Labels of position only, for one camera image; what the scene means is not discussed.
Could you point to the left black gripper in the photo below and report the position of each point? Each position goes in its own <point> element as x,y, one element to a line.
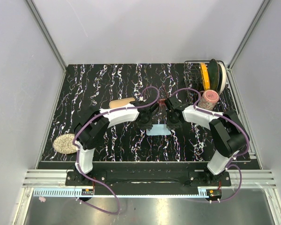
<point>147,126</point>

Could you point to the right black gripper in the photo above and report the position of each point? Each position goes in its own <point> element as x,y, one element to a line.
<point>169,124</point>

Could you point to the light blue cleaning cloth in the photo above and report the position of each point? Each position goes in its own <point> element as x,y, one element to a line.
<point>158,130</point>

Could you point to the red sunglasses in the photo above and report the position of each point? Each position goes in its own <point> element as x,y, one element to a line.
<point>162,98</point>

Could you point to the black glasses case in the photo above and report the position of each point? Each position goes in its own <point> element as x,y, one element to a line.
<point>120,102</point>

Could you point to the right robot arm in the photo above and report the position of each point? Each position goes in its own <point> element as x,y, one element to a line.
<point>229,136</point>

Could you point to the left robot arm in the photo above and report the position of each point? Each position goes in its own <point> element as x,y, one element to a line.
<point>89,133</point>

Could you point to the pink patterned mug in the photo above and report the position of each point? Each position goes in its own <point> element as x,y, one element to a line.
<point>208,100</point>

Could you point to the yellow plate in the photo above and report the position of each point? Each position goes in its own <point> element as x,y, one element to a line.
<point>204,76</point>

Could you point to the dark green plate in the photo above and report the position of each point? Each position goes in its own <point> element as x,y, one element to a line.
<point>214,75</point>

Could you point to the white plate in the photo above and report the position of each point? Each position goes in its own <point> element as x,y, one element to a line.
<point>223,77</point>

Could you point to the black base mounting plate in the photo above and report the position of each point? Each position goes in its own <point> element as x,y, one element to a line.
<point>192,174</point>

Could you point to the beige patterned round coaster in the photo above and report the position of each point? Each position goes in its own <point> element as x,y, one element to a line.
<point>64,144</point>

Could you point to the small pink scrap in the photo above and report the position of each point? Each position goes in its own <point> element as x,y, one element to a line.
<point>42,199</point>

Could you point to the black wire dish rack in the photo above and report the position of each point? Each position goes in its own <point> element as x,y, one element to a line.
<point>193,80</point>

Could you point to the aluminium rail frame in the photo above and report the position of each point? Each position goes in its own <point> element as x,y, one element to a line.
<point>51,183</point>

